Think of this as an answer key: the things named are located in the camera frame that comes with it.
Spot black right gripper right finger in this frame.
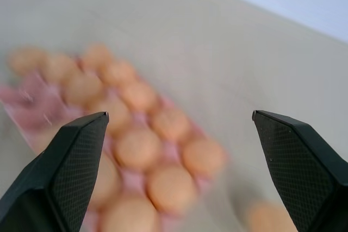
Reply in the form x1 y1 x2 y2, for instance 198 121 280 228
252 110 348 232

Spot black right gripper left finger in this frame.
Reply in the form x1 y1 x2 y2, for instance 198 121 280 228
0 111 110 232

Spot brown egg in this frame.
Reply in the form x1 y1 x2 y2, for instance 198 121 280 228
151 108 191 142
92 101 134 137
102 198 160 232
86 153 122 212
102 60 138 89
114 128 163 172
246 200 300 232
119 81 160 115
40 54 79 85
62 74 105 106
7 47 46 77
81 43 115 71
182 139 226 180
147 165 197 214

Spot pink egg tray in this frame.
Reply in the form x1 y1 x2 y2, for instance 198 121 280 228
0 52 231 232

